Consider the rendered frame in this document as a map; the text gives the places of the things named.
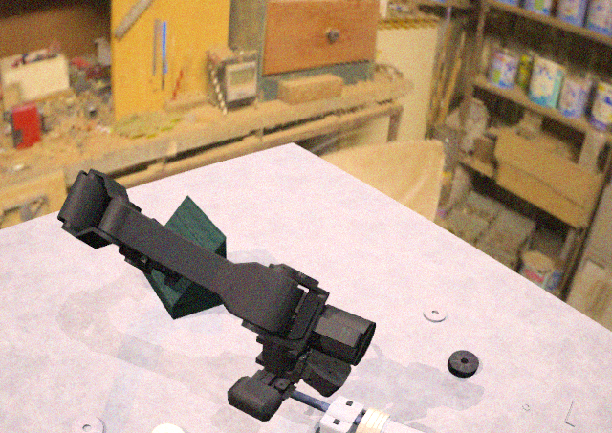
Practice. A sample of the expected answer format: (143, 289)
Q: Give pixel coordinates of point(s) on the dark grey ring with centre hole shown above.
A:
(463, 364)

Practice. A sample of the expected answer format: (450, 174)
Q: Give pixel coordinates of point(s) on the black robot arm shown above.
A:
(98, 212)

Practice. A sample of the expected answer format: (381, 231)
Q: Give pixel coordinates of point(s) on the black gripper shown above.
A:
(262, 394)

